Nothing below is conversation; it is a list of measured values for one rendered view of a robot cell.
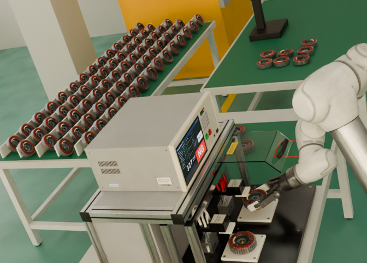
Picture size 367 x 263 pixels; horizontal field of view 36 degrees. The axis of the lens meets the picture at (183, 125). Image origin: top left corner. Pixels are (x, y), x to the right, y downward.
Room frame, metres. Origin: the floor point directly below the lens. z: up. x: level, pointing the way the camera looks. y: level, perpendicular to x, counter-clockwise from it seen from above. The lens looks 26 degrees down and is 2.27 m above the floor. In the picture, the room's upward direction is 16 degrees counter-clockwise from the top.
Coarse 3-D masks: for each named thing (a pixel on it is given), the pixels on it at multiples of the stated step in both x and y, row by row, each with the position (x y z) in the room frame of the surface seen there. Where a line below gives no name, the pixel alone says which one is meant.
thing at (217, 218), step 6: (216, 216) 1.86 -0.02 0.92; (222, 216) 1.84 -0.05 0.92; (198, 222) 1.88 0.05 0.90; (210, 222) 1.83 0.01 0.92; (216, 222) 1.82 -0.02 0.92; (222, 222) 1.81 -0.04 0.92; (228, 222) 1.83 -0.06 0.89; (198, 228) 1.84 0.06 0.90; (204, 228) 1.83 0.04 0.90; (210, 228) 1.82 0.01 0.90; (216, 228) 1.81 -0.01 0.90; (222, 228) 1.80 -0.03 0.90; (228, 228) 1.81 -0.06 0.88; (204, 234) 1.84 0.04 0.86
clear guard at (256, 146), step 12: (240, 132) 2.21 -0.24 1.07; (252, 132) 2.18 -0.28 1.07; (264, 132) 2.15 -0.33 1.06; (276, 132) 2.12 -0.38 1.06; (228, 144) 2.13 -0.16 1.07; (240, 144) 2.10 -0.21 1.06; (252, 144) 2.08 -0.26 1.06; (264, 144) 2.05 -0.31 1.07; (276, 144) 2.04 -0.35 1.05; (288, 144) 2.07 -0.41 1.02; (228, 156) 2.04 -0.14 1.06; (240, 156) 2.01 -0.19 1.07; (252, 156) 1.98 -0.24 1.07; (264, 156) 1.95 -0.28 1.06; (276, 168) 1.91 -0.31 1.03
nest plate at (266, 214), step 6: (276, 198) 2.05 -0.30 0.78; (270, 204) 2.02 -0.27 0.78; (276, 204) 2.01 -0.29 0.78; (246, 210) 2.03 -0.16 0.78; (258, 210) 2.00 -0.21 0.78; (264, 210) 1.99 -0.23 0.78; (270, 210) 1.98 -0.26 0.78; (240, 216) 2.00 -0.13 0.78; (246, 216) 1.99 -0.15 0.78; (252, 216) 1.97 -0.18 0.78; (258, 216) 1.96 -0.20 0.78; (264, 216) 1.95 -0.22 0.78; (270, 216) 1.94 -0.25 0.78; (270, 222) 1.91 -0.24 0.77
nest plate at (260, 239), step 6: (258, 240) 1.81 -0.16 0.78; (264, 240) 1.81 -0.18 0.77; (228, 246) 1.83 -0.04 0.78; (258, 246) 1.77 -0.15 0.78; (228, 252) 1.79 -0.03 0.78; (252, 252) 1.75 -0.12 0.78; (258, 252) 1.74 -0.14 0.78; (222, 258) 1.77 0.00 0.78; (228, 258) 1.76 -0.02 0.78; (234, 258) 1.75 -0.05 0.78; (240, 258) 1.74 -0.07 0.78; (246, 258) 1.73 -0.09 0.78; (252, 258) 1.72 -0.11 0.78; (258, 258) 1.72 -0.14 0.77
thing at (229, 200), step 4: (228, 196) 2.11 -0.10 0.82; (220, 200) 2.10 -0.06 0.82; (228, 200) 2.08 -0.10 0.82; (232, 200) 2.09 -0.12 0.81; (220, 204) 2.06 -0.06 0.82; (224, 204) 2.05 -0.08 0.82; (228, 204) 2.05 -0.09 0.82; (232, 204) 2.08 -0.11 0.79; (220, 208) 2.05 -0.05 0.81; (224, 208) 2.04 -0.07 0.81; (228, 208) 2.04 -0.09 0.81; (232, 208) 2.07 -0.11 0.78; (220, 212) 2.06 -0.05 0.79; (224, 212) 2.05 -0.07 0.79; (228, 212) 2.04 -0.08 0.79
